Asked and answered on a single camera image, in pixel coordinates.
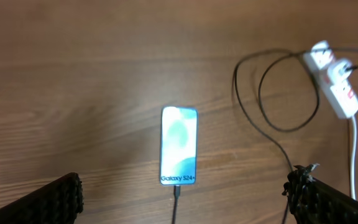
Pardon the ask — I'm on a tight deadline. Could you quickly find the white power strip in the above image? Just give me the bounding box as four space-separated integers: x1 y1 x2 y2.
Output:
303 40 358 119

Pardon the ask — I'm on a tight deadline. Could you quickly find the white charger adapter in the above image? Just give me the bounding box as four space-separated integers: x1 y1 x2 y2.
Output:
327 58 352 85

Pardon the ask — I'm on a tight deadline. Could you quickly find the Samsung Galaxy smartphone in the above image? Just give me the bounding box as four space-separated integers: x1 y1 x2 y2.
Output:
159 106 198 185

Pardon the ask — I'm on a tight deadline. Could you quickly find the white power strip cord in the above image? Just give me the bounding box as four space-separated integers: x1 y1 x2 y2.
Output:
348 115 358 200

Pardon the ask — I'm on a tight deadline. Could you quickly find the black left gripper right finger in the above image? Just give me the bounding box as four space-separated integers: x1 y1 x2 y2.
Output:
282 164 358 224

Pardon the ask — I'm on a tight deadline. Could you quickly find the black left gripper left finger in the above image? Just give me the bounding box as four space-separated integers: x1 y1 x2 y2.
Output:
0 172 84 224

